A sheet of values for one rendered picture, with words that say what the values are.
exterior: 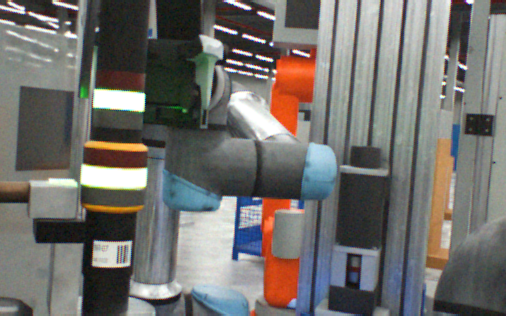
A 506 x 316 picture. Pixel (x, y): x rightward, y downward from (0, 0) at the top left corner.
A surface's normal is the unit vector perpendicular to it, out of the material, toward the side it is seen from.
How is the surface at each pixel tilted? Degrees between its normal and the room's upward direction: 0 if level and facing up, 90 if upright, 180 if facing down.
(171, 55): 90
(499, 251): 69
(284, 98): 96
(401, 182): 90
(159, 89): 90
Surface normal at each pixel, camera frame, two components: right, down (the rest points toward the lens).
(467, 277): -0.66, -0.28
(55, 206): 0.35, 0.07
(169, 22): -0.08, 0.53
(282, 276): -0.03, 0.05
